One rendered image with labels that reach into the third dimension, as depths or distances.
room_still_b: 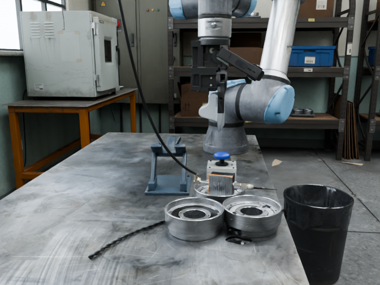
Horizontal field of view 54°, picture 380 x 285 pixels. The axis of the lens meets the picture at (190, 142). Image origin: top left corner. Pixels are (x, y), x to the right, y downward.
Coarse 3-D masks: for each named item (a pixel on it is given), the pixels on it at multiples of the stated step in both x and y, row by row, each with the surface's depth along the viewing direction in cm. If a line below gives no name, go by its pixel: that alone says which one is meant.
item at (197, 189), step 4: (196, 184) 78; (204, 184) 81; (196, 188) 78; (200, 188) 79; (204, 188) 80; (196, 192) 74; (200, 192) 73; (208, 192) 77; (240, 192) 73; (244, 192) 75; (196, 196) 75; (200, 196) 73; (204, 196) 73; (208, 196) 72; (212, 196) 72; (216, 196) 72; (220, 196) 71; (224, 196) 72; (228, 196) 72; (216, 200) 72; (220, 200) 72
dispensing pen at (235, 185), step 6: (216, 174) 75; (222, 174) 75; (228, 174) 75; (234, 174) 75; (198, 180) 76; (204, 180) 76; (234, 180) 76; (234, 186) 74; (240, 186) 74; (246, 186) 73; (252, 186) 73; (234, 192) 76
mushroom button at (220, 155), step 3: (216, 153) 90; (219, 153) 90; (222, 153) 90; (225, 153) 90; (228, 153) 91; (216, 156) 89; (219, 156) 89; (222, 156) 89; (225, 156) 89; (228, 156) 90; (219, 159) 91; (222, 159) 90; (219, 162) 91; (222, 162) 91
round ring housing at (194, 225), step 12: (168, 204) 67; (180, 204) 70; (192, 204) 70; (204, 204) 70; (216, 204) 69; (168, 216) 63; (180, 216) 65; (192, 216) 68; (204, 216) 67; (216, 216) 62; (180, 228) 62; (192, 228) 61; (204, 228) 61; (216, 228) 63; (192, 240) 62
